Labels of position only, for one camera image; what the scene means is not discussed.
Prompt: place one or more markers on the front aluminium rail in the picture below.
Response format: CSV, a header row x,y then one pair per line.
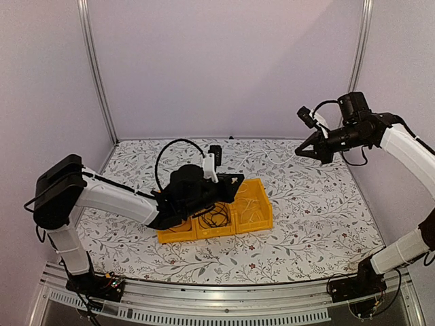
x,y
156,303

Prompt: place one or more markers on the left aluminium frame post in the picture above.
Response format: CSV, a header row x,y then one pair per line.
x,y
86,25

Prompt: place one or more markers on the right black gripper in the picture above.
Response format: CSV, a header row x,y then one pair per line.
x,y
322,152

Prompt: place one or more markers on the left yellow plastic bin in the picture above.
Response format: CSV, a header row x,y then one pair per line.
x,y
182,233

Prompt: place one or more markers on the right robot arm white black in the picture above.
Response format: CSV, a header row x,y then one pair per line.
x,y
350,122

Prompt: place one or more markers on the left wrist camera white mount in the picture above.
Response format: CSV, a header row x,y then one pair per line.
x,y
212,159

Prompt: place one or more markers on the floral patterned table mat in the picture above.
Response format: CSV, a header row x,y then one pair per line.
x,y
321,227

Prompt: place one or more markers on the right yellow plastic bin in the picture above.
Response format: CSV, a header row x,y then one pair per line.
x,y
254,210

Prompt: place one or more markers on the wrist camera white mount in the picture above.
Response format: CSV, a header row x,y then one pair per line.
x,y
212,159
313,120

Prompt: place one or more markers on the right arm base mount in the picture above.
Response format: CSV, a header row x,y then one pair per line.
x,y
343,287

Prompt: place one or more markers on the yellow plastic bin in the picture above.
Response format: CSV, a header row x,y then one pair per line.
x,y
182,233
254,210
220,221

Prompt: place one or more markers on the aluminium frame post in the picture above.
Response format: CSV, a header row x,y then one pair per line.
x,y
355,20
86,25

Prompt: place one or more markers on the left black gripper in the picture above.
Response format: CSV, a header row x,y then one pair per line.
x,y
229,191

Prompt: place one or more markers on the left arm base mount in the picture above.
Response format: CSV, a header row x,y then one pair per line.
x,y
110,288

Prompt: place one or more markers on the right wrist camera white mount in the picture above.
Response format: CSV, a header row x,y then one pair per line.
x,y
313,120

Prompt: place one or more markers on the middle yellow plastic bin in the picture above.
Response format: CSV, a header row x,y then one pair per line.
x,y
220,221

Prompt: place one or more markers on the right aluminium frame post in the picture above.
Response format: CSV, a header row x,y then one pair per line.
x,y
355,20

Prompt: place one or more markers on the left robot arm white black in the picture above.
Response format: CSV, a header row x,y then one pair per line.
x,y
191,190

